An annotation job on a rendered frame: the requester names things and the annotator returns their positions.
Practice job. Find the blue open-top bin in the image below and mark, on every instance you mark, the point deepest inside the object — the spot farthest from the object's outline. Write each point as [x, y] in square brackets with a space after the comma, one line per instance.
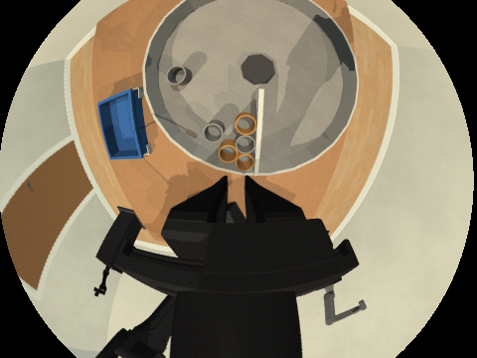
[118, 114]

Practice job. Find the bronze bushing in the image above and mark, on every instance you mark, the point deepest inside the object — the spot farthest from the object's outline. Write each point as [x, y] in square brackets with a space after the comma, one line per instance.
[228, 157]
[247, 131]
[245, 165]

